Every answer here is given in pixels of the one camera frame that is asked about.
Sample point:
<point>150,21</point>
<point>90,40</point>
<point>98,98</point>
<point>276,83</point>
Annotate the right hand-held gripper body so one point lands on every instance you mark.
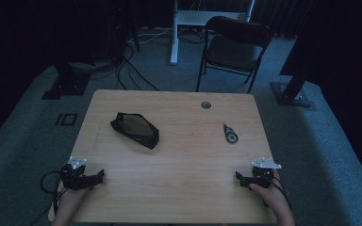
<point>263,175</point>

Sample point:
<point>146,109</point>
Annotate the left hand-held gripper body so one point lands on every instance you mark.
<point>72,177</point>

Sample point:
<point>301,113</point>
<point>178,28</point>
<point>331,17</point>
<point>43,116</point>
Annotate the person's left hand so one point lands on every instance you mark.
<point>70,201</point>

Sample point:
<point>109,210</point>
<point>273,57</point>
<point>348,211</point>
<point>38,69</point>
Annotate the person's right hand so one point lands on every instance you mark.
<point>273,197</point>

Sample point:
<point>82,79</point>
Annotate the green correction tape dispenser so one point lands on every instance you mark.
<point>231,135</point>

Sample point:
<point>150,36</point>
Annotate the black floor socket cover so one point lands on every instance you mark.
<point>66,119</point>

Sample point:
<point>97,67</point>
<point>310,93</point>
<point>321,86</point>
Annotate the black mesh pencil case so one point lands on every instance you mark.
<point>135,129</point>

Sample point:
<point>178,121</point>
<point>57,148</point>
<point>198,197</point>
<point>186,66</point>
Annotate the black folding chair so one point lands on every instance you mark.
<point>232,50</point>

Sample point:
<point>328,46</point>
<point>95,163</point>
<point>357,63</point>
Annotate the black stand with base plate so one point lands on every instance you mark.
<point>67,83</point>
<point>290,92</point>

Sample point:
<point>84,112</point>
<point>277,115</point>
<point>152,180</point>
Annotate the white desk frame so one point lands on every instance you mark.
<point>188,17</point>

